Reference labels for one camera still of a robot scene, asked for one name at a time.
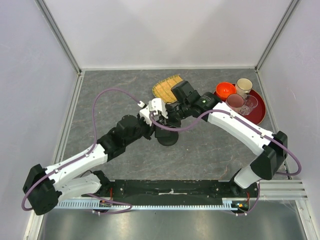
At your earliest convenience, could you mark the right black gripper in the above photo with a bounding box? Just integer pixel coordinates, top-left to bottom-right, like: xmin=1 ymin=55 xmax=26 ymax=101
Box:
xmin=159 ymin=100 xmax=192 ymax=129

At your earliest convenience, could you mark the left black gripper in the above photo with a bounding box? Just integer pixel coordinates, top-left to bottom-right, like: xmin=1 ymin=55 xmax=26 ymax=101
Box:
xmin=124 ymin=112 xmax=159 ymax=146

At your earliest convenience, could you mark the black smartphone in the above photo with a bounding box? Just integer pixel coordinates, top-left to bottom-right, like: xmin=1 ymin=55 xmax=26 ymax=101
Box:
xmin=154 ymin=126 xmax=175 ymax=139

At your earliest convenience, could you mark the black phone stand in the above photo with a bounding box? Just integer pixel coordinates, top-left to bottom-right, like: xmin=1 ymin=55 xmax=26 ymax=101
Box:
xmin=156 ymin=131 xmax=179 ymax=147

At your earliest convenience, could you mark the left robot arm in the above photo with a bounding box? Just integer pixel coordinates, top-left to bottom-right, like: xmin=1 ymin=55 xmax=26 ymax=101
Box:
xmin=21 ymin=115 xmax=155 ymax=216

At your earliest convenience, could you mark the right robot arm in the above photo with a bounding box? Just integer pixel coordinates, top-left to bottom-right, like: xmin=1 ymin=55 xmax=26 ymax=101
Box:
xmin=166 ymin=80 xmax=288 ymax=197

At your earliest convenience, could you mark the woven bamboo tray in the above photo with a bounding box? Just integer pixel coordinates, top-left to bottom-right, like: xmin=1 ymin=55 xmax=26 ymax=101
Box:
xmin=152 ymin=74 xmax=183 ymax=103

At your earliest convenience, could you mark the orange bowl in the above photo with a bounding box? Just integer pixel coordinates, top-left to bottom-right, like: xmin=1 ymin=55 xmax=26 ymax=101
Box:
xmin=215 ymin=82 xmax=237 ymax=101

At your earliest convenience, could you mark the pink mug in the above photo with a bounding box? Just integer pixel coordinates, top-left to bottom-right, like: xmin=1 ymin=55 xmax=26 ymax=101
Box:
xmin=225 ymin=93 xmax=245 ymax=113

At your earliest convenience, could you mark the white ceramic mug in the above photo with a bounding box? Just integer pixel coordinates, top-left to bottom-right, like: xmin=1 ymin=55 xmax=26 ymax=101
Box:
xmin=235 ymin=78 xmax=253 ymax=99

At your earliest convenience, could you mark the clear glass cup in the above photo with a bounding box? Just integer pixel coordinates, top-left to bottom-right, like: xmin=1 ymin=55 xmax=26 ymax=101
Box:
xmin=239 ymin=95 xmax=259 ymax=116

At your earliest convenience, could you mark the red round tray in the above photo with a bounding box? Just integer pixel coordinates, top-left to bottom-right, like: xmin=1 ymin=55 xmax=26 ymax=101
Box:
xmin=212 ymin=88 xmax=267 ymax=126

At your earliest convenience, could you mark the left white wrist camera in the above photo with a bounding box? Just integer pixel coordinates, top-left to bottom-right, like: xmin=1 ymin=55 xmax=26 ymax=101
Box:
xmin=137 ymin=100 xmax=153 ymax=126

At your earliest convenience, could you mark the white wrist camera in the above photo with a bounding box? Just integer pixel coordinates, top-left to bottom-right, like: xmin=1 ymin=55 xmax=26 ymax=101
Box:
xmin=137 ymin=100 xmax=153 ymax=126
xmin=148 ymin=98 xmax=168 ymax=119

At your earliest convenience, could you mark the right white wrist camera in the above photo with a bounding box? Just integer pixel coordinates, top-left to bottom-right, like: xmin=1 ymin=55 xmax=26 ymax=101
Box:
xmin=148 ymin=98 xmax=168 ymax=119

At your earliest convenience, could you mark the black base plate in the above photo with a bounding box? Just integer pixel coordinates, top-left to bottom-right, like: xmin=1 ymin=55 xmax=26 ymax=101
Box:
xmin=95 ymin=179 xmax=258 ymax=205

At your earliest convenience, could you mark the slotted cable duct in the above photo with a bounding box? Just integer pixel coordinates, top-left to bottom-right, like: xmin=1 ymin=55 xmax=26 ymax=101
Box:
xmin=55 ymin=197 xmax=249 ymax=211

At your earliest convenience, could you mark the left aluminium frame post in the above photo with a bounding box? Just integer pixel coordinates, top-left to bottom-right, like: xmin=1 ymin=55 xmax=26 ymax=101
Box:
xmin=35 ymin=0 xmax=82 ymax=75

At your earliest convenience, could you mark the aluminium frame post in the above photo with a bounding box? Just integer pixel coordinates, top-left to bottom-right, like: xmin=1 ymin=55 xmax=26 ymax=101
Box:
xmin=254 ymin=0 xmax=301 ymax=73
xmin=35 ymin=0 xmax=82 ymax=75

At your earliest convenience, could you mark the right aluminium frame post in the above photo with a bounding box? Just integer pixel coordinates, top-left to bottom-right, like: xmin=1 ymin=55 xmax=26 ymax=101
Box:
xmin=254 ymin=0 xmax=301 ymax=73

